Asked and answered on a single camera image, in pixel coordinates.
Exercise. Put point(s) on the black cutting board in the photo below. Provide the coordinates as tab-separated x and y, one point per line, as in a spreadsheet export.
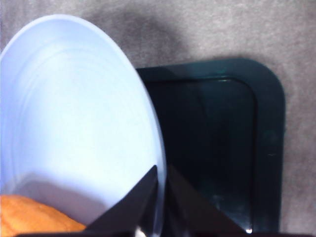
217	138

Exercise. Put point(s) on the orange-yellow corn cob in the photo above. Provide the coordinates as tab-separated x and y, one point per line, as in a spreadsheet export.
27	217

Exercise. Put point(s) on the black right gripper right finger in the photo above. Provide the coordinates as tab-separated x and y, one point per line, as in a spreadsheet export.
187	207

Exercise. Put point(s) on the blue round plate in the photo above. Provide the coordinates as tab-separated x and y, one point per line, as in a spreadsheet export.
74	111

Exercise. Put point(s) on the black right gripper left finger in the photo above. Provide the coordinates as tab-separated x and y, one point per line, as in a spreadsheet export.
133	207

